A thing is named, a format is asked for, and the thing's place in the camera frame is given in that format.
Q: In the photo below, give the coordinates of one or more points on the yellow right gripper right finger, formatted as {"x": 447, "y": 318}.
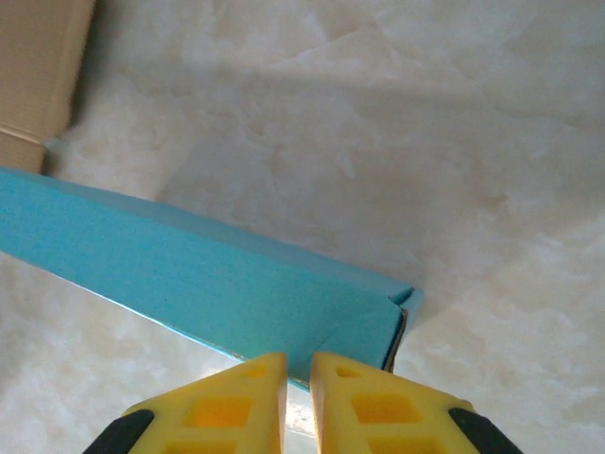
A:
{"x": 378, "y": 416}

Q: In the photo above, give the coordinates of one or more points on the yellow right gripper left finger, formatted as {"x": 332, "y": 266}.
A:
{"x": 222, "y": 416}

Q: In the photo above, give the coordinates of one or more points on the blue and white paper box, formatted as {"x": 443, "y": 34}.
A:
{"x": 189, "y": 265}

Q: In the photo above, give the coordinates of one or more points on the brown cardboard box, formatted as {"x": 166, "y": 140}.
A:
{"x": 33, "y": 71}

